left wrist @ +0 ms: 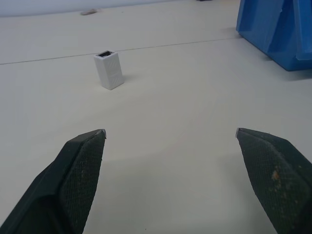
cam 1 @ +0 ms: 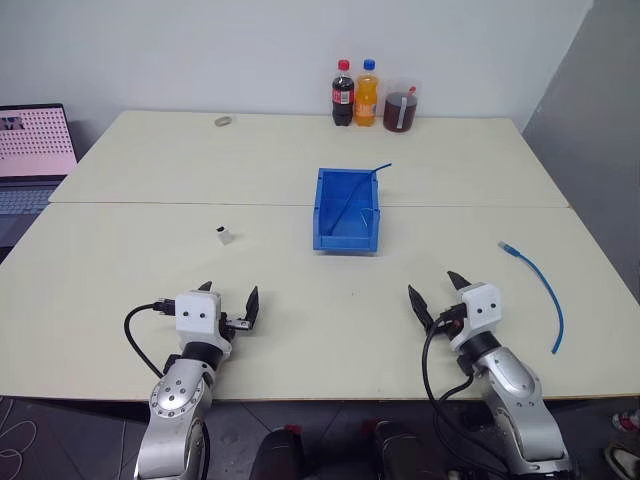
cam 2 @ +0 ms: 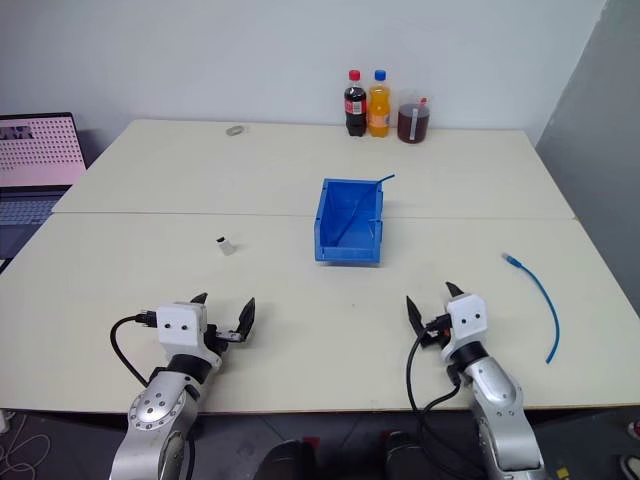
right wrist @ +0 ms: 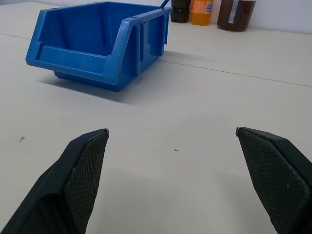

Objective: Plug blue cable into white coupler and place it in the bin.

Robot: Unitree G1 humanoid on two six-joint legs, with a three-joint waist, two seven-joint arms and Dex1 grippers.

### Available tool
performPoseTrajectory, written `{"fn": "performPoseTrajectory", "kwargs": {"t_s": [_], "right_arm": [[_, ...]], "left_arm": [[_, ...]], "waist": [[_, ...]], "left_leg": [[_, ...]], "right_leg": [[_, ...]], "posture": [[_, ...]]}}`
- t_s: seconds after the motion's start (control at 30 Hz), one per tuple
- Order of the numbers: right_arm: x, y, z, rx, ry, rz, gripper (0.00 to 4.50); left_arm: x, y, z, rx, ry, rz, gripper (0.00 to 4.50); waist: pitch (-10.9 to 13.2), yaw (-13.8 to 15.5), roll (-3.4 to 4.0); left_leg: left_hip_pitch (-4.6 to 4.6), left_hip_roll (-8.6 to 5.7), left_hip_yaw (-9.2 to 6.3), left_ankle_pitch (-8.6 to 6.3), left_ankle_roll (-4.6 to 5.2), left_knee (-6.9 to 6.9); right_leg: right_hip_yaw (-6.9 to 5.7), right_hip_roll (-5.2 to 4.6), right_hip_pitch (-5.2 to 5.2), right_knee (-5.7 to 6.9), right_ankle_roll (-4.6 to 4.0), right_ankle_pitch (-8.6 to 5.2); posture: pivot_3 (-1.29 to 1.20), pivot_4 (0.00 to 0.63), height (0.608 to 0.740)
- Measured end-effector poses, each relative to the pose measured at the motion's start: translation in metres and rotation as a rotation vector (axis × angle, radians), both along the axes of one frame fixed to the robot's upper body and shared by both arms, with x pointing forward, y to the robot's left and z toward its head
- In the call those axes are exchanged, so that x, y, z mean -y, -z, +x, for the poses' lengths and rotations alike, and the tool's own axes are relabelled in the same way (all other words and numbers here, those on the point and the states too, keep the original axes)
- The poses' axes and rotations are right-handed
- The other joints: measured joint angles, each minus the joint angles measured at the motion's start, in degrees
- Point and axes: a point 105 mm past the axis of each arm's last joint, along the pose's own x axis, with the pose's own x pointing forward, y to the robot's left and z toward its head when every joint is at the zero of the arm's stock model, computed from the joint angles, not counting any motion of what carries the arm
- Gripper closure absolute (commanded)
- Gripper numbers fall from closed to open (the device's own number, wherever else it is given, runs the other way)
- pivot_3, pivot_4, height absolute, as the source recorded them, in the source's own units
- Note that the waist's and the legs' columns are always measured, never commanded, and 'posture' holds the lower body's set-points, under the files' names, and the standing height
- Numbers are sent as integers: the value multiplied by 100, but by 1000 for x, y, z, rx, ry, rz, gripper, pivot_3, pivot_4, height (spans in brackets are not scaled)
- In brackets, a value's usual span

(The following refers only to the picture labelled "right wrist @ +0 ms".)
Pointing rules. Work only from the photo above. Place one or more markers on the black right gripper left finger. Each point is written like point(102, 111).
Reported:
point(73, 180)

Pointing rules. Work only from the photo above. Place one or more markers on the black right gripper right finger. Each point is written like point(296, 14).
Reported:
point(275, 175)

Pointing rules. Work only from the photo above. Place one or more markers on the blue plastic storage bin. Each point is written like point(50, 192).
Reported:
point(97, 46)

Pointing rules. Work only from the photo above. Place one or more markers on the brown liquid jar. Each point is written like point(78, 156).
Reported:
point(236, 14)

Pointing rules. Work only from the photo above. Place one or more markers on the orange soda bottle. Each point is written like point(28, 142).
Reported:
point(201, 12)

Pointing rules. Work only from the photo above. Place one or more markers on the dark cola bottle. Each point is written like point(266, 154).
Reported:
point(180, 11)

